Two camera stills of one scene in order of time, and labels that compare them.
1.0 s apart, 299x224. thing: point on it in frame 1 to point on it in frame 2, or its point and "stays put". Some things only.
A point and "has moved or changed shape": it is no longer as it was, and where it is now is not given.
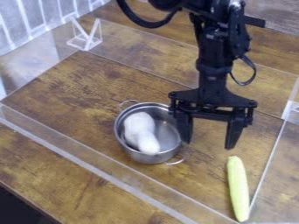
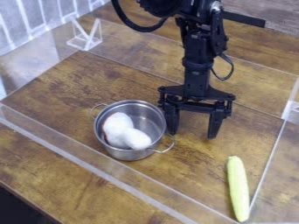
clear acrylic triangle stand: x=86 y=40 stays put
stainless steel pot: x=145 y=133 has moved or changed shape
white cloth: x=139 y=132 to x=122 y=134
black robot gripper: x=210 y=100 to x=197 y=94
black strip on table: x=254 y=21 stays put
